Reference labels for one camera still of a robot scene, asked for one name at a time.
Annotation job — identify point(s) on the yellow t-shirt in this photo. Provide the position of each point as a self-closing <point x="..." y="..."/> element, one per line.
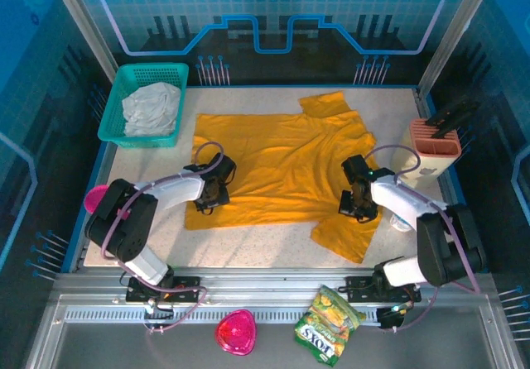
<point x="281" y="170"/>

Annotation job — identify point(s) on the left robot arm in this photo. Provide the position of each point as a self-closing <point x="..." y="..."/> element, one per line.
<point x="124" y="228"/>

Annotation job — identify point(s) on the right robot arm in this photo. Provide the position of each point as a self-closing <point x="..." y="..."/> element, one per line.
<point x="439" y="245"/>

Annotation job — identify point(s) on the small white container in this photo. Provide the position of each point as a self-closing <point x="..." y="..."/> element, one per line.
<point x="401" y="223"/>

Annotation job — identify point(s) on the beige knife block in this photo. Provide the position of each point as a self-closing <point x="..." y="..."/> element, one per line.
<point x="435" y="141"/>

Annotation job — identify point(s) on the white t-shirt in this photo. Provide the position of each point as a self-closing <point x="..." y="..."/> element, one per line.
<point x="149" y="108"/>

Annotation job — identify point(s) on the pink plastic cup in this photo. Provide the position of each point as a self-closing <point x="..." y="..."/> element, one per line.
<point x="94" y="198"/>

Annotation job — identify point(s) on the teal plastic mesh basket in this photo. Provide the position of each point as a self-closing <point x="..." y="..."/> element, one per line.
<point x="157" y="71"/>

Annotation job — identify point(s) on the green yellow snack bag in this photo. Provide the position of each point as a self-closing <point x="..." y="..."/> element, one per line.
<point x="327" y="327"/>

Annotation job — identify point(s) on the pink plastic bowl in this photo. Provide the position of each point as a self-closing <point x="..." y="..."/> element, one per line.
<point x="235" y="332"/>

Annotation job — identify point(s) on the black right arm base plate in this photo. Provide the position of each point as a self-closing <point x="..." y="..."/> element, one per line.
<point x="360" y="288"/>

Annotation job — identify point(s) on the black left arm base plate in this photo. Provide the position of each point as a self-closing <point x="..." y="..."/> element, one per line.
<point x="186" y="290"/>

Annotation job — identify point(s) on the aluminium front rail frame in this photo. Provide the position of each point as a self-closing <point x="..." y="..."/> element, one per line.
<point x="265" y="286"/>

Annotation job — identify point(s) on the aluminium frame post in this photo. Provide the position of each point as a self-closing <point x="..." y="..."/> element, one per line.
<point x="451" y="30"/>
<point x="83" y="25"/>

